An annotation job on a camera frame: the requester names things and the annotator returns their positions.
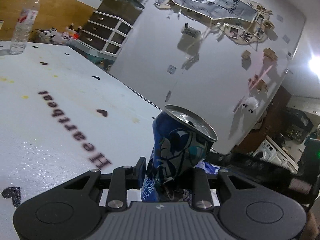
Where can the white kitchen cabinets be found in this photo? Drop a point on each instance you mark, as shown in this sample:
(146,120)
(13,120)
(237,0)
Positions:
(285,155)

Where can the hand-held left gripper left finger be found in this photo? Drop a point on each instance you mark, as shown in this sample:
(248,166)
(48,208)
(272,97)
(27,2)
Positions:
(141,172)

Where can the clear water bottle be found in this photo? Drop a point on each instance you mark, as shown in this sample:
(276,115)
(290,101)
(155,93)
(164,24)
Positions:
(23,25)

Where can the glass tank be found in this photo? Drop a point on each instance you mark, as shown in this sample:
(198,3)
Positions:
(122,3)

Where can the blue plastic bag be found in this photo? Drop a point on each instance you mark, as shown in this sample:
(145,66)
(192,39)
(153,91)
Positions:
(208,167)

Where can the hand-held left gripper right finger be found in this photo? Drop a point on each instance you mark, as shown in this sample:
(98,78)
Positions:
(200,180)

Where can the wall socket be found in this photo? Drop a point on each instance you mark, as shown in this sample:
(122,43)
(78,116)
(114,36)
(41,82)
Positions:
(171,69)

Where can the white plush sheep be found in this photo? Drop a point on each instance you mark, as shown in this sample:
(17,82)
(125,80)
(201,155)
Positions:
(250,105)

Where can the blue soda can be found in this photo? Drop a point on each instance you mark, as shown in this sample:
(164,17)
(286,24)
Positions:
(175,155)

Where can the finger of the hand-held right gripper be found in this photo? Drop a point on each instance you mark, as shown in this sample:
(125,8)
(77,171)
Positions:
(225,158)

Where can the white chest of drawers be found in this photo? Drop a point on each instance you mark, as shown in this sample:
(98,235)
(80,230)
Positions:
(105,32)

